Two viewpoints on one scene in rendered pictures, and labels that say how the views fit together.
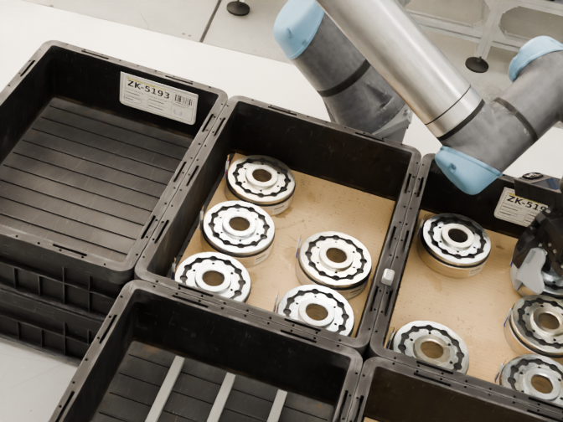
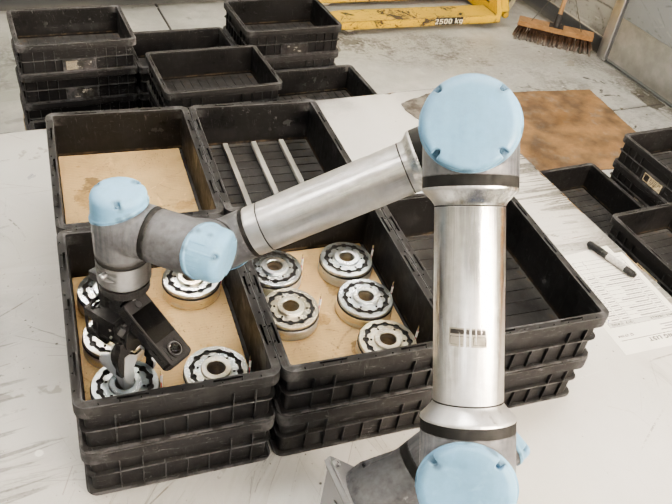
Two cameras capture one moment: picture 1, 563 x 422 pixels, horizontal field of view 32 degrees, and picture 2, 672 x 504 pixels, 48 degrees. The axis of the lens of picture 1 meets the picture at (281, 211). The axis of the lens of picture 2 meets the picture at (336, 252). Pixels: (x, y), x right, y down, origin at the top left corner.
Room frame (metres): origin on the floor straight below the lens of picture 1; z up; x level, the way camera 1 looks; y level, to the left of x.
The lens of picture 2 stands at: (1.77, -0.55, 1.79)
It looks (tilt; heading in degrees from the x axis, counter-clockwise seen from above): 40 degrees down; 147
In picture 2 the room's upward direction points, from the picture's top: 9 degrees clockwise
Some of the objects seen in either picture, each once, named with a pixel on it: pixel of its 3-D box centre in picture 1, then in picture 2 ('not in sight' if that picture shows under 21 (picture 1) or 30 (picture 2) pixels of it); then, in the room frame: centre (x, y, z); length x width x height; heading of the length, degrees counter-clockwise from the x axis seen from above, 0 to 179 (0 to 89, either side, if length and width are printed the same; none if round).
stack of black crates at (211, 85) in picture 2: not in sight; (212, 125); (-0.45, 0.27, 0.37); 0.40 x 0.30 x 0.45; 87
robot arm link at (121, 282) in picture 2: not in sight; (122, 267); (0.97, -0.38, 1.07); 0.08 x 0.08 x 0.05
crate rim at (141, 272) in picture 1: (289, 212); (334, 278); (0.95, -0.01, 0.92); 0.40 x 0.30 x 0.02; 172
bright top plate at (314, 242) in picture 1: (335, 259); (290, 308); (0.94, -0.09, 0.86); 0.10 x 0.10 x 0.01
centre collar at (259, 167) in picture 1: (261, 176); (388, 339); (1.07, 0.04, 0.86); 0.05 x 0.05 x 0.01
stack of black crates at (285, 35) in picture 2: not in sight; (278, 65); (-0.83, 0.69, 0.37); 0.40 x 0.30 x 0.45; 87
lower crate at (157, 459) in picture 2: not in sight; (163, 366); (0.91, -0.31, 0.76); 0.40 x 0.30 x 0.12; 172
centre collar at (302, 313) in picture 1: (316, 312); (274, 266); (0.83, -0.07, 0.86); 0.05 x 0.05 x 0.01
